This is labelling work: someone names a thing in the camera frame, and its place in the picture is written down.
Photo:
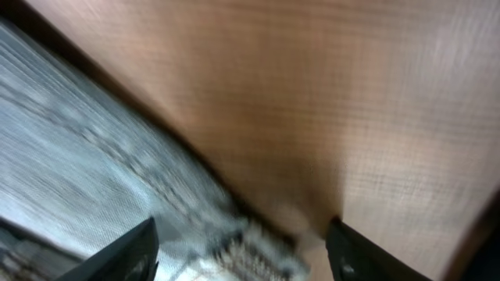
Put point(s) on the light blue denim shorts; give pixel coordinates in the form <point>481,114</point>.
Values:
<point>80,169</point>

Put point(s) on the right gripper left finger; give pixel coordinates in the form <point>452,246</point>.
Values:
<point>131,257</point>

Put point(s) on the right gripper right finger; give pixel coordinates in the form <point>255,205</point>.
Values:
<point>353,257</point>

